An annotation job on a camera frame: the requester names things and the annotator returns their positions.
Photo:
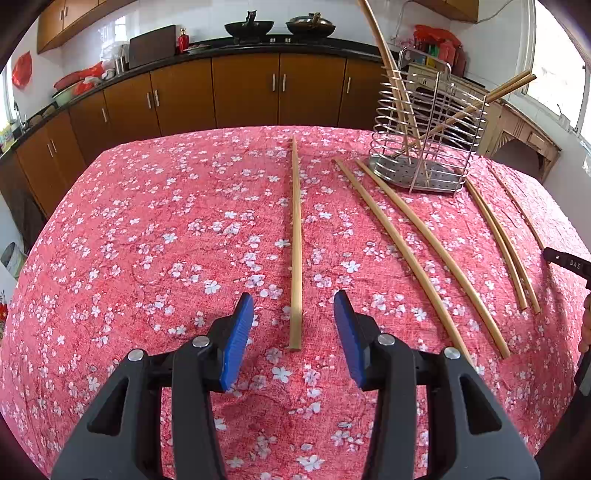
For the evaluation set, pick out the black wok left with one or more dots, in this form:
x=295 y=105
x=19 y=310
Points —
x=250 y=29

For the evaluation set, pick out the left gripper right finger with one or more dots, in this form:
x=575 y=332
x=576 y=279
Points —
x=470 y=435

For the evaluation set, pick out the pink floral tablecloth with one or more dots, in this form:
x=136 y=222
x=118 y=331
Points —
x=158 y=238

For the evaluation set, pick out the leaning chopstick in holder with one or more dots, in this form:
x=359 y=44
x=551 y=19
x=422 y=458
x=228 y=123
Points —
x=466 y=108
x=508 y=90

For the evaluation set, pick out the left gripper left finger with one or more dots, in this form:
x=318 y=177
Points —
x=118 y=437

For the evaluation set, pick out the red bottle on counter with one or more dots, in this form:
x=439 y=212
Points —
x=182 y=41

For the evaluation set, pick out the person's right hand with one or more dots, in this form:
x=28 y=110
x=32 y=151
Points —
x=585 y=342

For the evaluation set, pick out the brown upper kitchen cabinets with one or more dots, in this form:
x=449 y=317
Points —
x=64 y=19

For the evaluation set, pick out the black wok with lid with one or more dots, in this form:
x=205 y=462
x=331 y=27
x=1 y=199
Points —
x=311 y=27

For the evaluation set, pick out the tall chopstick in holder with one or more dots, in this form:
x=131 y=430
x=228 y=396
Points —
x=401 y=98

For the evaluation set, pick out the brown lower kitchen cabinets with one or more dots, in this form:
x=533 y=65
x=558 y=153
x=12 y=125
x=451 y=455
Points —
x=248 y=89

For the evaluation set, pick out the red bag on wall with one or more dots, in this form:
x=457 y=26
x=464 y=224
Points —
x=22 y=71

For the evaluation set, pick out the red items on counter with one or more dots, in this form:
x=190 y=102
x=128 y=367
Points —
x=81 y=81

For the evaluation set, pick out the dark cutting board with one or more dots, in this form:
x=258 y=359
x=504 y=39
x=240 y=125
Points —
x=152 y=46

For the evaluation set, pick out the bamboo chopstick view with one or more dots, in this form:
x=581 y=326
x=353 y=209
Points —
x=296 y=285

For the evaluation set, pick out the window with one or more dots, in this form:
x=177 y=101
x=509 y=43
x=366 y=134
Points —
x=563 y=78

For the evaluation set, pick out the steel wire utensil holder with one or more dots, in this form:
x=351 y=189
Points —
x=450 y=113

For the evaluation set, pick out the red packages on side table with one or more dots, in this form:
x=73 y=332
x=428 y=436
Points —
x=442 y=44

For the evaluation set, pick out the cream wooden side table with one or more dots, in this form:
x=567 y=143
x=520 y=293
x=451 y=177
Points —
x=513 y=139

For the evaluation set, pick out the brown kitchen cabinets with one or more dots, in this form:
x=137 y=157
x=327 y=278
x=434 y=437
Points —
x=64 y=19
x=248 y=89

